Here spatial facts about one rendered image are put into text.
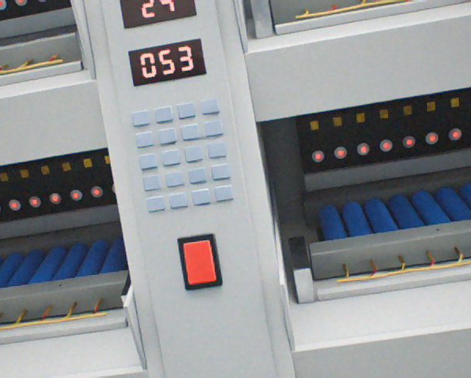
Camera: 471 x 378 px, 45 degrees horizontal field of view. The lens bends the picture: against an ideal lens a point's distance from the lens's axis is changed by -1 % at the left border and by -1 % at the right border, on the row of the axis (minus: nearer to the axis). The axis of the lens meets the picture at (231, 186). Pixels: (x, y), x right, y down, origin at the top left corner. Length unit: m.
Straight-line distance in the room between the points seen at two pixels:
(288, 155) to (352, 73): 0.20
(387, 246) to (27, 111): 0.27
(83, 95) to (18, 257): 0.22
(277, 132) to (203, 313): 0.24
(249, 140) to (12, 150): 0.16
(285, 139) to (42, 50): 0.24
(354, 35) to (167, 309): 0.21
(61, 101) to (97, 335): 0.17
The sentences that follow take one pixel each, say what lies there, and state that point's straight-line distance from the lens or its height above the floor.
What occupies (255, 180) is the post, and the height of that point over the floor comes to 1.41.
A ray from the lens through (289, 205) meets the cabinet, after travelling 0.56.
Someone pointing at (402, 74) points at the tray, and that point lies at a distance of 0.37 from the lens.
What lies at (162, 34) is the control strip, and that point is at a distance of 0.36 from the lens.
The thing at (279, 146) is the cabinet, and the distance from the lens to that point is 0.55.
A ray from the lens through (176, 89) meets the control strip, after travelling 0.36.
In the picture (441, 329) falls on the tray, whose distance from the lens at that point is 0.39.
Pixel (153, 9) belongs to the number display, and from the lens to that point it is 0.37.
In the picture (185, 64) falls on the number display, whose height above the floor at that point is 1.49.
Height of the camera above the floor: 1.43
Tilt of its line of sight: 3 degrees down
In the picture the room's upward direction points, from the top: 9 degrees counter-clockwise
